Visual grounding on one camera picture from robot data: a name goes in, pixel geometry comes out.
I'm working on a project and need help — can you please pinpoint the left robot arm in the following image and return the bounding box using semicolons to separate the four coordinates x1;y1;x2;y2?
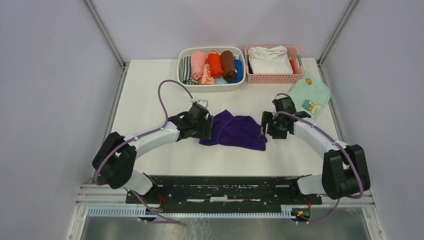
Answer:
92;100;213;204

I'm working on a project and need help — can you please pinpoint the orange white lettered rolled towel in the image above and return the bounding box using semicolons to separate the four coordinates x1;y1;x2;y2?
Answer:
198;58;216;85

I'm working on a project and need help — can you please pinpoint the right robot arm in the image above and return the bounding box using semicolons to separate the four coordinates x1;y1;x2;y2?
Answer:
259;93;371;204

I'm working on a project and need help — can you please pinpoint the mint green cartoon towel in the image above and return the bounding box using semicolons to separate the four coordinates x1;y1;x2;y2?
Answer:
288;71;331;120

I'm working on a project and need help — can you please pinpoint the red orange rolled towel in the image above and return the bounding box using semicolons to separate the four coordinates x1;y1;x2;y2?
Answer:
208;50;223;79

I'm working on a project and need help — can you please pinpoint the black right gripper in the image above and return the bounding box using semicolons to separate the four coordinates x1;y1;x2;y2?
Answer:
257;110;288;140

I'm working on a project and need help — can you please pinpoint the purple towel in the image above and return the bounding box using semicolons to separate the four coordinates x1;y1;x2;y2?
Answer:
199;110;268;152

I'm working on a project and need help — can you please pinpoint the pink towel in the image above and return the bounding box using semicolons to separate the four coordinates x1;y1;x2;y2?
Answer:
190;51;206;80

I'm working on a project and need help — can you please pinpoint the aluminium frame post right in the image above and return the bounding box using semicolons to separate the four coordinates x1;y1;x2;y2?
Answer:
316;0;361;68

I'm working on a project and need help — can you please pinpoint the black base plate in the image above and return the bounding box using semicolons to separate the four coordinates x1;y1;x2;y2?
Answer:
128;175;325;205

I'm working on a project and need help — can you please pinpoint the green white striped rolled towel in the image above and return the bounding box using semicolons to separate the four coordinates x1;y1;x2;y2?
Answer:
178;55;198;86

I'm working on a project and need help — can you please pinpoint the pink plastic basket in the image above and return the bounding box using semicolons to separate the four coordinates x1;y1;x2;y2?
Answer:
244;46;305;84

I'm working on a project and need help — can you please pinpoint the white cloth in basket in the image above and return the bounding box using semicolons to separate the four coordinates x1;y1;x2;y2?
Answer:
247;45;293;75

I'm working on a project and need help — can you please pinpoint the aluminium rail front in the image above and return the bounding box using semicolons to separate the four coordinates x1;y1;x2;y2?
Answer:
76;184;375;219

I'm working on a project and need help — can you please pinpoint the aluminium frame post left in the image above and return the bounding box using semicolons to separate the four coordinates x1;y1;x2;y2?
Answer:
82;0;126;69

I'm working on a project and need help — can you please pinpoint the dark blue rolled towel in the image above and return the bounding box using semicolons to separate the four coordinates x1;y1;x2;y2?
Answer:
228;59;244;84

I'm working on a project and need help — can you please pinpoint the brown rolled towel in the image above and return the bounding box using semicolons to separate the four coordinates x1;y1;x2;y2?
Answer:
220;50;237;82

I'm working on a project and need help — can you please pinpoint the aluminium frame post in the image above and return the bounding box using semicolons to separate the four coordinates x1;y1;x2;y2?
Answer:
316;0;361;68
82;0;126;69

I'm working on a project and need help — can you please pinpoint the white plastic tub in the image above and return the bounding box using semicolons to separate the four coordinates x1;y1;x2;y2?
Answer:
176;46;247;92

